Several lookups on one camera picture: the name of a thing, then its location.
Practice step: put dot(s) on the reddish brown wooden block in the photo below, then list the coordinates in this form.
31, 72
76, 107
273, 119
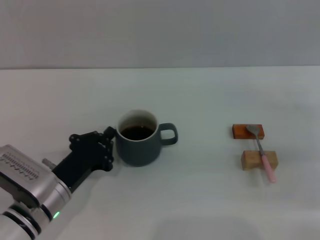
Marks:
240, 132

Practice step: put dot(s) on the light wooden arch block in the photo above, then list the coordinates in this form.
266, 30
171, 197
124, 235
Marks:
251, 160

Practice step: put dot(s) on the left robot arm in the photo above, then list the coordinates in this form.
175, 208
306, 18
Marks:
52, 200

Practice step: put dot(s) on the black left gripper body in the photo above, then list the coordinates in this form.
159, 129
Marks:
85, 152

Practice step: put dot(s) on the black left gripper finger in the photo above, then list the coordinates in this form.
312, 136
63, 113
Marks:
110, 157
109, 133

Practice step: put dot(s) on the silver vented left camera box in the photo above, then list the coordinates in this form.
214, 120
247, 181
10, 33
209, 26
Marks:
20, 170

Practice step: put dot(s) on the dark grey ceramic cup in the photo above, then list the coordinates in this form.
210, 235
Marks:
137, 152

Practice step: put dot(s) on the dark coffee liquid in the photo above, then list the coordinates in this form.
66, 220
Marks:
137, 133

